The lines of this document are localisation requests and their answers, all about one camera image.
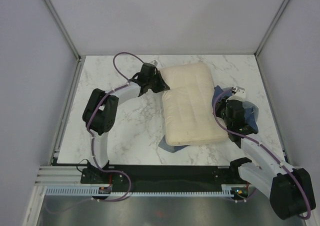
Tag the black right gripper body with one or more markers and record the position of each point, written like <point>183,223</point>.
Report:
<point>220,112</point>

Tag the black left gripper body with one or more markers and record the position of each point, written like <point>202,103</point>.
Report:
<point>155,83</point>

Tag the blue denim pillowcase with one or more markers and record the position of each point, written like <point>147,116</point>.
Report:
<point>219,93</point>

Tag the cream white pillow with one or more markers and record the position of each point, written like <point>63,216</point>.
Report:
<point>187,106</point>

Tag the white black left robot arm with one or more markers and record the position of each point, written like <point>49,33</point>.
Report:
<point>100,112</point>

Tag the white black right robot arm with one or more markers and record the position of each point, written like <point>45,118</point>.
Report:
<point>289,189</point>

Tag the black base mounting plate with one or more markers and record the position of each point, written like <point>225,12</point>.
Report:
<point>162,176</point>

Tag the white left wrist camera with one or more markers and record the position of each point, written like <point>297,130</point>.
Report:
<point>154,62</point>

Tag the white slotted cable duct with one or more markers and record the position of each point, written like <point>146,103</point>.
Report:
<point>99,191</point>

